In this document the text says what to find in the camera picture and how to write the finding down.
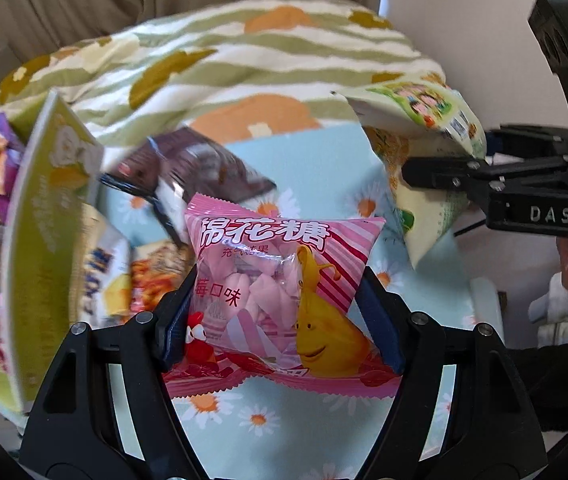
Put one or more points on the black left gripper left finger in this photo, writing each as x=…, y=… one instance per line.
x=72, y=432

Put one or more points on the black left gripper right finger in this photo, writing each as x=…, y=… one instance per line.
x=492, y=431

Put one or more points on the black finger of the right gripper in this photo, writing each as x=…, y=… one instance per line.
x=441, y=173

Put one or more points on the pink marshmallow bag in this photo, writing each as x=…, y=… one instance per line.
x=271, y=299

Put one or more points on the pork floss cake bag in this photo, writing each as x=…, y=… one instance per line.
x=100, y=287

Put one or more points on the floral green striped duvet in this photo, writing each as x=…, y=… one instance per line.
x=274, y=65

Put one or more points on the green cardboard box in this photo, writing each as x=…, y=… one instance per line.
x=57, y=176

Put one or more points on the dark brown chocolate snack bag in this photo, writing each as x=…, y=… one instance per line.
x=169, y=169

